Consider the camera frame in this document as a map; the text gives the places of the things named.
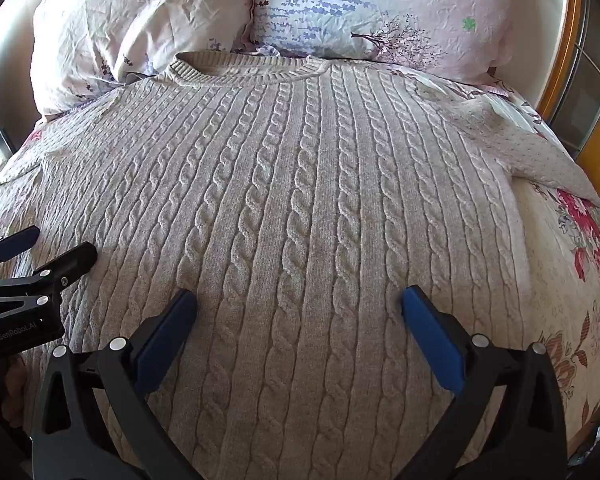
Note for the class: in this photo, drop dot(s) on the blue and pink floral pillow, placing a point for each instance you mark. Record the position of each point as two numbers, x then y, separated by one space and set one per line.
380 10

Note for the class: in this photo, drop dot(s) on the person's left hand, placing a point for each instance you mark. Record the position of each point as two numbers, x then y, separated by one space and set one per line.
12 385

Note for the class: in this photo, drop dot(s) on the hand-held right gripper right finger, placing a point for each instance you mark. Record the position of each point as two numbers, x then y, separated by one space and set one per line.
432 336

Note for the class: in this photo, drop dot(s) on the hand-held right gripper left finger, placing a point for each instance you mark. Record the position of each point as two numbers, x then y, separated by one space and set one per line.
166 334

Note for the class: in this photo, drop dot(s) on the floral bed sheet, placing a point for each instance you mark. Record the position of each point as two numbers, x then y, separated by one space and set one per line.
570 280

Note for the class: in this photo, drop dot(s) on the wooden framed glass door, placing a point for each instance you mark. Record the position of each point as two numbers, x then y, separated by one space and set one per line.
582 60

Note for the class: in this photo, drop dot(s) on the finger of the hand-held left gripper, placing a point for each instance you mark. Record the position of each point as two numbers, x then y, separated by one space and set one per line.
62 263
11 243

